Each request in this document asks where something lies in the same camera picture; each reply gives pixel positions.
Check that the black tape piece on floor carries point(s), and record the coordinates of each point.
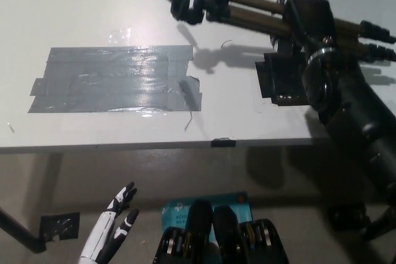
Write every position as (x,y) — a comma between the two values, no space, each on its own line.
(60,225)

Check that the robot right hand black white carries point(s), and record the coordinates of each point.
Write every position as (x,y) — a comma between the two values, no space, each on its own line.
(309,19)

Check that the black tape square patch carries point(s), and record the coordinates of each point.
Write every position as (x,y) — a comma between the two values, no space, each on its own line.
(278,81)

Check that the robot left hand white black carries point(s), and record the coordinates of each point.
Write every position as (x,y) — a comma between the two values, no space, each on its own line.
(99,236)

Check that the grey duct tape patch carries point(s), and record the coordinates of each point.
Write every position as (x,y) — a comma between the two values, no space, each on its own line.
(114,81)

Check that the clear tape piece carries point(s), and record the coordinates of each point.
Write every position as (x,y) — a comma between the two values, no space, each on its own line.
(120,36)

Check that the black and bronze camera tripod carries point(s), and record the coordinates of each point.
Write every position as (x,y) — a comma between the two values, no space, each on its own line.
(247,1)

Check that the teal router box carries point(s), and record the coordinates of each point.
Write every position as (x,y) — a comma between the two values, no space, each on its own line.
(179,211)

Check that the small black tape strip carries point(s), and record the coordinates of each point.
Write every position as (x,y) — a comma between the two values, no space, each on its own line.
(222,142)

